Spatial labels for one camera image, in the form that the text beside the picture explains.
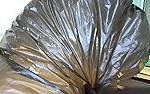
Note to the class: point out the black plastic trash bag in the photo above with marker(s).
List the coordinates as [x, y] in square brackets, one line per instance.
[71, 43]

